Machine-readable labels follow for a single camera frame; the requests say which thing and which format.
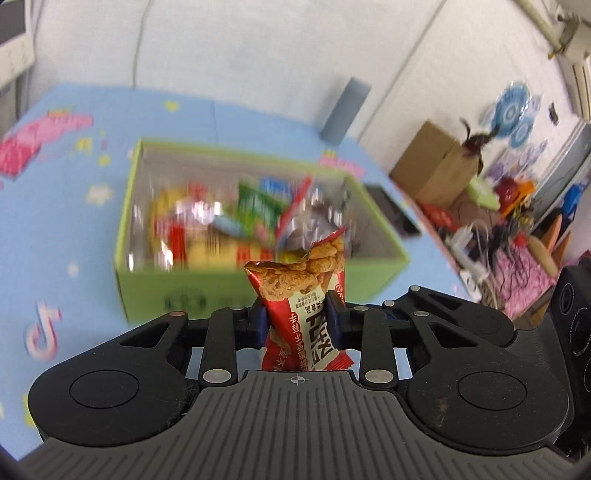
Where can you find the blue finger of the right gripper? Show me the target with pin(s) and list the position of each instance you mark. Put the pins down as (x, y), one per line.
(391, 310)

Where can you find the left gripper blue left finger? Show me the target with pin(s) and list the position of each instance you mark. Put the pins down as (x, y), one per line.
(257, 325)

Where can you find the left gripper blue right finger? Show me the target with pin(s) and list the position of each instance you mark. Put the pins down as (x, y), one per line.
(343, 322)

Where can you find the red biscuit snack packet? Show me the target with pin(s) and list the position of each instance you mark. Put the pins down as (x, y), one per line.
(294, 296)

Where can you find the yellow red cracker packet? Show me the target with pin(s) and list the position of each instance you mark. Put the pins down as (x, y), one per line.
(216, 251)

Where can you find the green pea snack packet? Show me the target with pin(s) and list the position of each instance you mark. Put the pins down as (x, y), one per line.
(254, 216)

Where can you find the dark red dates packet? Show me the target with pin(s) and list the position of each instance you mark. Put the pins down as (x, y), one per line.
(318, 209)

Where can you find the clear galette chip bag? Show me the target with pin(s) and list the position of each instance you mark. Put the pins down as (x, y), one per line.
(178, 216)

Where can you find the blue cookie snack packet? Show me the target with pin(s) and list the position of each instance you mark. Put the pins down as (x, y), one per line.
(277, 188)

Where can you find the white power strip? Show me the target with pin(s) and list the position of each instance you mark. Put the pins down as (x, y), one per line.
(468, 249)

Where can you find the black smartphone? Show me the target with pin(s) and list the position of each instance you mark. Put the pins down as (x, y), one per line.
(404, 226)

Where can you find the green cardboard box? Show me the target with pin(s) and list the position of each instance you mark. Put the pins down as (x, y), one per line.
(147, 292)

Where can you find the brown cardboard box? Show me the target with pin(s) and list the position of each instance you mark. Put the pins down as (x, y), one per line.
(435, 168)

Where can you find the light green tissue box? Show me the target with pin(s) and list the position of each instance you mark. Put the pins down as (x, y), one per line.
(482, 194)

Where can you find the dark dried plant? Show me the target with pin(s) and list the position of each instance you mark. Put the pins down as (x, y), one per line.
(476, 142)

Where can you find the grey cylindrical bottle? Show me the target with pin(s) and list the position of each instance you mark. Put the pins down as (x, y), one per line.
(349, 105)

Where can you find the blue paper fan decoration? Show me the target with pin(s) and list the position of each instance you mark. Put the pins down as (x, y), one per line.
(513, 114)

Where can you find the blue cartoon tablecloth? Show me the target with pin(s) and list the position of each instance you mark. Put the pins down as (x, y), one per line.
(59, 220)

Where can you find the white water dispenser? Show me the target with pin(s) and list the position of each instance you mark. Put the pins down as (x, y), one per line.
(16, 54)

